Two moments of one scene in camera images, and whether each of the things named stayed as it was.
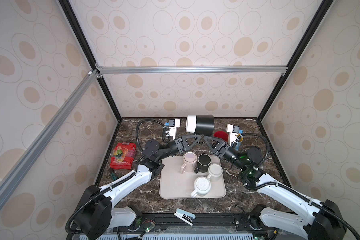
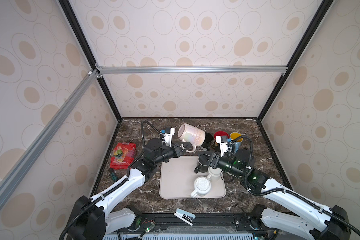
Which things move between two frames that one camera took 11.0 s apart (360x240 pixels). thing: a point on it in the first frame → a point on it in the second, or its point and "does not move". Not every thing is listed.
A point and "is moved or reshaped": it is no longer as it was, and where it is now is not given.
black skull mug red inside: (222, 134) does not move
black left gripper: (182, 146) does not move
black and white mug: (201, 125) is moved or reshaped
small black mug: (204, 161) does not move
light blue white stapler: (187, 217) does not move
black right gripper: (222, 152) → (214, 160)
